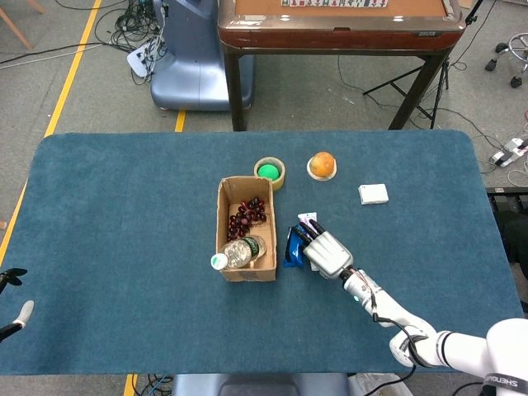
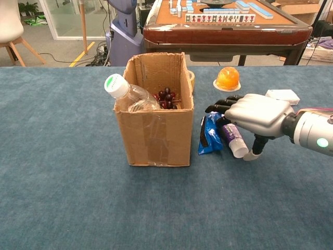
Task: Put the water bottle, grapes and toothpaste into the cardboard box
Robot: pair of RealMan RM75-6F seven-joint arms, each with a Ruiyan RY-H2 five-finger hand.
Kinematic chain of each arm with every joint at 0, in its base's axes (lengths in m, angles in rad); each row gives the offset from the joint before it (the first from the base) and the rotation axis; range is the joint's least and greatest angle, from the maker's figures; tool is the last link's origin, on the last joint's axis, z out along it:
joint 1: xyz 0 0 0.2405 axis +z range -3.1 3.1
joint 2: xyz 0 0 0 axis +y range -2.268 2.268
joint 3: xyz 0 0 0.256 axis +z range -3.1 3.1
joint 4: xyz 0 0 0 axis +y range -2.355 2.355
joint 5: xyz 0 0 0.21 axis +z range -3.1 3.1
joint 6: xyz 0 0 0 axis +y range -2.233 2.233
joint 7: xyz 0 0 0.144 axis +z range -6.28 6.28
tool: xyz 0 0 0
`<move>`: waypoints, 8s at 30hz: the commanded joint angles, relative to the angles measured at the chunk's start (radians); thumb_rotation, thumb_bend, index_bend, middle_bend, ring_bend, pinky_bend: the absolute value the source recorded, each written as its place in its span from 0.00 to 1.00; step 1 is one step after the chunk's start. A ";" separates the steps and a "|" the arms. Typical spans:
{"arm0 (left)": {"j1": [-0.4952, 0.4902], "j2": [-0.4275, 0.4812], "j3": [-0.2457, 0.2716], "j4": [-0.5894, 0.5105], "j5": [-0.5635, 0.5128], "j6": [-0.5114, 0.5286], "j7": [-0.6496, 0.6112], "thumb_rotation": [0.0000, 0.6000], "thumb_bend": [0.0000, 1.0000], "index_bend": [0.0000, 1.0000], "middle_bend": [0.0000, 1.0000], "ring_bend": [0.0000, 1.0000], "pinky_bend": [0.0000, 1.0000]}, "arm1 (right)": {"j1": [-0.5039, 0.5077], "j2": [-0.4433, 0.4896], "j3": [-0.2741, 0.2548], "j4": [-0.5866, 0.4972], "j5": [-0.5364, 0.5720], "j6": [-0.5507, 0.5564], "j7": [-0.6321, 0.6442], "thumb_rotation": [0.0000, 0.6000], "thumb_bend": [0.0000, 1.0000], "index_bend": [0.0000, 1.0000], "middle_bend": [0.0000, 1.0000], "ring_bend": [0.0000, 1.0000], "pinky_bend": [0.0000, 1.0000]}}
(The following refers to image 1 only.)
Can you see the brown mahjong table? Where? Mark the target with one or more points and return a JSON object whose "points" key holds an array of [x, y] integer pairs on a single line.
{"points": [[330, 37]]}

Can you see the small white card box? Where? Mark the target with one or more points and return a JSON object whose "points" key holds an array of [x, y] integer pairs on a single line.
{"points": [[373, 194]]}

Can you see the beige tape roll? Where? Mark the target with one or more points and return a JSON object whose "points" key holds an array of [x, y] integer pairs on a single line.
{"points": [[282, 179]]}

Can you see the orange jelly cup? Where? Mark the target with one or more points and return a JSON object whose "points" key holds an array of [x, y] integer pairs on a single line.
{"points": [[321, 164]]}

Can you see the blue snack packet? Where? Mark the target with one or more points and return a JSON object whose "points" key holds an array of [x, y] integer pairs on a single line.
{"points": [[293, 251]]}

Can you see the blue table mat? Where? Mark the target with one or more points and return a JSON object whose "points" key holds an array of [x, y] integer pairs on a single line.
{"points": [[123, 206]]}

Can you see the green ball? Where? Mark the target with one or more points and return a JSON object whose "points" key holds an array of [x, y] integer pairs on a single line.
{"points": [[268, 171]]}

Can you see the black metal rack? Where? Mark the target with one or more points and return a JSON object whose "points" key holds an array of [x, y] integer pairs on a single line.
{"points": [[511, 231]]}

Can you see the wheeled metal stool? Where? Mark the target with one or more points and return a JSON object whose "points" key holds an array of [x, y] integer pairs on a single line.
{"points": [[520, 41]]}

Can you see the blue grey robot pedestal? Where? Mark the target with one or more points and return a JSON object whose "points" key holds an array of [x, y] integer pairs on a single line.
{"points": [[185, 62]]}

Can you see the face-up mahjong tile row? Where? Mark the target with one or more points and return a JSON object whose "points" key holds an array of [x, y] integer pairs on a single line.
{"points": [[334, 3]]}

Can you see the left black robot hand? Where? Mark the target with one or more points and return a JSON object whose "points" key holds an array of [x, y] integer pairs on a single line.
{"points": [[25, 313]]}

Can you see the purple white cream tube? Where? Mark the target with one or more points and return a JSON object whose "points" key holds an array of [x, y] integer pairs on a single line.
{"points": [[307, 216]]}

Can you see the black tripod stand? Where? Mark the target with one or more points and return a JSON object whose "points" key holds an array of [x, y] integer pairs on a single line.
{"points": [[439, 95]]}

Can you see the red grape bunch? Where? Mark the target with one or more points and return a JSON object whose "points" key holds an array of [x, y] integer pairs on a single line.
{"points": [[243, 218]]}

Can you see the grey blue robot body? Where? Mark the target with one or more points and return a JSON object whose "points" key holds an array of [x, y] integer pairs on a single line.
{"points": [[260, 385]]}

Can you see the white power strip with plugs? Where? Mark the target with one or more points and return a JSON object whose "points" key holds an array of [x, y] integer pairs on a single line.
{"points": [[138, 62]]}

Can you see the transparent water bottle green label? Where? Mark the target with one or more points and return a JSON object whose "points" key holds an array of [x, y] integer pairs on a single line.
{"points": [[237, 253]]}

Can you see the white chair wooden legs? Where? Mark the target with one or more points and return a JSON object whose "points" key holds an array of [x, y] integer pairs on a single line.
{"points": [[16, 26]]}

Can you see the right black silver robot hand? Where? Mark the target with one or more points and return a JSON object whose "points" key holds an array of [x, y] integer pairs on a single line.
{"points": [[330, 255]]}

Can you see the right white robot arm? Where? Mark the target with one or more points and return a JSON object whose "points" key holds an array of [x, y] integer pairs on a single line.
{"points": [[412, 326]]}

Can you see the open cardboard box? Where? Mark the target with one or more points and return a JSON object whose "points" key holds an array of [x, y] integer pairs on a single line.
{"points": [[247, 274]]}

